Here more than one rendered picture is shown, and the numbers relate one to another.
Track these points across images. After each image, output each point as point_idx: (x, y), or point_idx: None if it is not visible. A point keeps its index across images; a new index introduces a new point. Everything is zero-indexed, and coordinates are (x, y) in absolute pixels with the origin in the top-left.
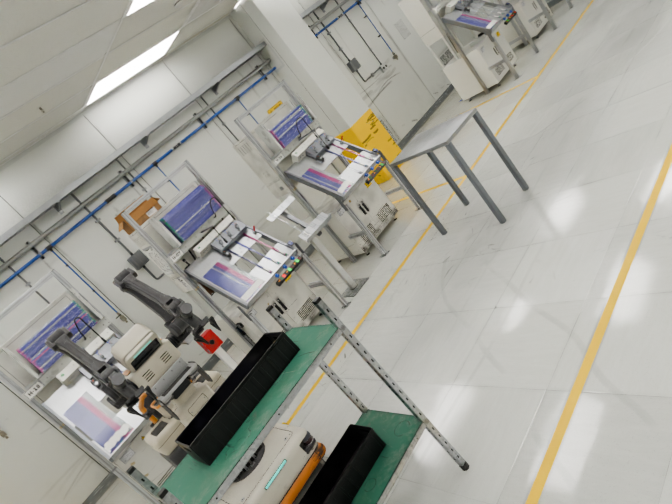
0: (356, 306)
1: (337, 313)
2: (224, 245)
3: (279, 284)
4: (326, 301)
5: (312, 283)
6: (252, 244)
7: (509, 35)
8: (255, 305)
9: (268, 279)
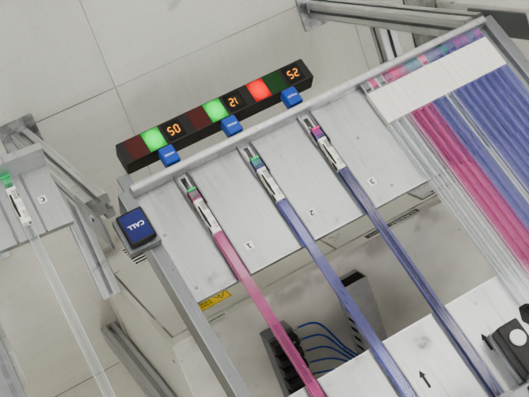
0: (1, 49)
1: (74, 139)
2: (523, 396)
3: (299, 60)
4: (61, 332)
5: (101, 261)
6: (343, 365)
7: None
8: (406, 205)
9: (345, 83)
